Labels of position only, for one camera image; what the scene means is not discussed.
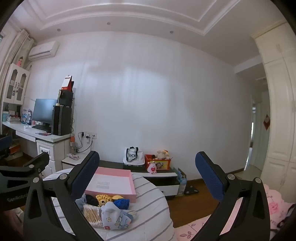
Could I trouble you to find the black computer monitor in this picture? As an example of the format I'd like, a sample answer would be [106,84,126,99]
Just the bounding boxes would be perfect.
[32,98,58,127]

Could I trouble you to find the pink heart plush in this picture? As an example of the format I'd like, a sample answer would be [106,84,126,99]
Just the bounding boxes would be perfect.
[147,161,158,174]

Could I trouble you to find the white door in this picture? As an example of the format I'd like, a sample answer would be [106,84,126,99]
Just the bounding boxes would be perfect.
[252,90,271,163]

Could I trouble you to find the black bathroom scale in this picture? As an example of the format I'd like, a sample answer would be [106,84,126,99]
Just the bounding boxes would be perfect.
[184,184,200,196]

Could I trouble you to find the red folder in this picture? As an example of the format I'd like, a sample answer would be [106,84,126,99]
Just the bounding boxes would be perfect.
[61,75,75,91]

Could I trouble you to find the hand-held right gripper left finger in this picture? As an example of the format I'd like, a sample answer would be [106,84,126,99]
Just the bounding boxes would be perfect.
[23,151,104,241]

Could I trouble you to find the black white tv bench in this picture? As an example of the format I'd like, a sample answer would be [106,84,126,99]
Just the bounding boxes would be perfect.
[98,160,183,200]

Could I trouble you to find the white glass-door cabinet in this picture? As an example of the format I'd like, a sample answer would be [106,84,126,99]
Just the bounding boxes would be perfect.
[3,63,31,105]

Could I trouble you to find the white wardrobe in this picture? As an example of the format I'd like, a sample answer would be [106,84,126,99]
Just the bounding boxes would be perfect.
[251,20,296,204]

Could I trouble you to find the beige curtain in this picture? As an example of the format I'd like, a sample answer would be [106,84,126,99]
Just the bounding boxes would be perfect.
[0,29,36,93]

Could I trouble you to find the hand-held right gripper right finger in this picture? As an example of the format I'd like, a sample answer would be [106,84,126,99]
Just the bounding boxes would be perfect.
[195,151,271,241]

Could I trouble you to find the pink floral bedsheet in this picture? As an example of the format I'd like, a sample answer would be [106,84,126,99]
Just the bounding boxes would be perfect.
[173,184,296,241]

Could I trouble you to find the white air conditioner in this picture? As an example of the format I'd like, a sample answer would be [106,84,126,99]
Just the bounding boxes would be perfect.
[28,41,60,62]

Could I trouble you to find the light blue printed face mask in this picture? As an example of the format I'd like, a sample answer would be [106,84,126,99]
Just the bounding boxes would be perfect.
[100,202,137,231]

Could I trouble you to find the pink cardboard box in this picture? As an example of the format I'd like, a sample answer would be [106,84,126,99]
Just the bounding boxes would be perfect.
[84,167,137,204]

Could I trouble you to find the white desk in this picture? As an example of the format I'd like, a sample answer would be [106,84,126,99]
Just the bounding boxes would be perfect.
[2,120,74,179]

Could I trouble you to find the yellow crochet fish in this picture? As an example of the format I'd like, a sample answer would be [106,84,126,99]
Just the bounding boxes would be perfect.
[95,194,123,207]

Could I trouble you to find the bag of cotton swabs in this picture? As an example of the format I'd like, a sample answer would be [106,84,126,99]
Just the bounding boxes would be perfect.
[83,203,102,229]

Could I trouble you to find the black keyboard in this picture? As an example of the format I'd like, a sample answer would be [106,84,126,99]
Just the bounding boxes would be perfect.
[32,125,52,133]

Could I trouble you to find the white side table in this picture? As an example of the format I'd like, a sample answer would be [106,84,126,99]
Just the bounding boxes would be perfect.
[61,153,88,171]

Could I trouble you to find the wall power outlet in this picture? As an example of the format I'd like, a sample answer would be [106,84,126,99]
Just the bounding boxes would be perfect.
[79,132,97,140]

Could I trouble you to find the white striped quilt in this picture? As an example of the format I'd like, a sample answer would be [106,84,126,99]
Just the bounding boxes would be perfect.
[43,168,176,241]

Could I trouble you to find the black power cables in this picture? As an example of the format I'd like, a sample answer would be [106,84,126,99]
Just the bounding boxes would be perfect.
[75,132,93,153]

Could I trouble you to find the beige plush toy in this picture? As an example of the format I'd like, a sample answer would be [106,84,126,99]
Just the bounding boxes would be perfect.
[154,149,170,160]

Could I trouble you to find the white tote bag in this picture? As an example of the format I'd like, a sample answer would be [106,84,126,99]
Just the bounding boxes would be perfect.
[123,147,145,165]

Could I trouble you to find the black office chair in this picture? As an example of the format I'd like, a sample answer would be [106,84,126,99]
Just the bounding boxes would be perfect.
[0,134,12,160]

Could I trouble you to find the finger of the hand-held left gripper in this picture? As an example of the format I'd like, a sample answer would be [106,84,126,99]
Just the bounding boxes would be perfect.
[0,152,50,195]

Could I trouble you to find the blue carton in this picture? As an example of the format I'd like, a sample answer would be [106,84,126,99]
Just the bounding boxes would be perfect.
[176,167,187,196]

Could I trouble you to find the black computer tower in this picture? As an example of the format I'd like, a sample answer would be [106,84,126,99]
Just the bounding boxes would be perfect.
[51,105,73,136]

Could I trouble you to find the navy scrunchie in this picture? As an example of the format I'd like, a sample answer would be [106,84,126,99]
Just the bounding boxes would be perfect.
[85,195,99,207]

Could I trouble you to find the black speaker box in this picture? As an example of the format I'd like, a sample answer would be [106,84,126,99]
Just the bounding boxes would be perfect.
[58,89,74,107]

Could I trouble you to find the red toy box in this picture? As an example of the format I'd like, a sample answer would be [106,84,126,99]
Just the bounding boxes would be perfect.
[144,154,171,171]

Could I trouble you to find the blue knitted cloth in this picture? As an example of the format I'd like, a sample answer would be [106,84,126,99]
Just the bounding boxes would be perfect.
[112,199,130,211]

